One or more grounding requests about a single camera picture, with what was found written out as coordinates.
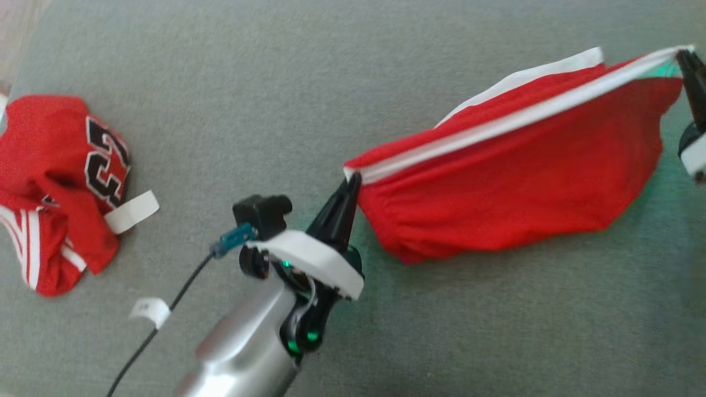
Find red and white basketball jersey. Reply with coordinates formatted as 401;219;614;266
0;94;161;298

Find teal left camera connector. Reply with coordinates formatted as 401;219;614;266
211;223;255;259

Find white cable label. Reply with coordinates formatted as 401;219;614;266
130;298;172;330

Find red shorts with white stripe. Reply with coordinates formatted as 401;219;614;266
343;45;696;264

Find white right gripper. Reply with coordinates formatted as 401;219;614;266
676;50;706;185

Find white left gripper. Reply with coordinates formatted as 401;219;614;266
239;172;365;355

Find thin black cable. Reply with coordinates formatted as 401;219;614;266
105;251;221;397

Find large grey sofa seat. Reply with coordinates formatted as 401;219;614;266
0;0;706;397

